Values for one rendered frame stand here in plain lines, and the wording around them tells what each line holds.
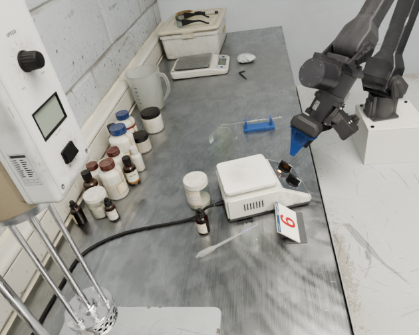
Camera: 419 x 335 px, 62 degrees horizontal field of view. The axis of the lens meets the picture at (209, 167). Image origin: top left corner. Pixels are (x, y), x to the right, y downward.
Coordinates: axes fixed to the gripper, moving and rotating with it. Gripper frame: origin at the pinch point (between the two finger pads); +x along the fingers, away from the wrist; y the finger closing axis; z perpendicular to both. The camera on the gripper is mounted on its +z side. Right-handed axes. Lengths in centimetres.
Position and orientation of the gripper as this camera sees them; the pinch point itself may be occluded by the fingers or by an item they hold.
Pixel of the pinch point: (305, 139)
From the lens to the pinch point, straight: 85.1
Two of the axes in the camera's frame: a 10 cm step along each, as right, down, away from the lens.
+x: -3.6, 8.0, 4.8
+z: 7.7, 5.5, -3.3
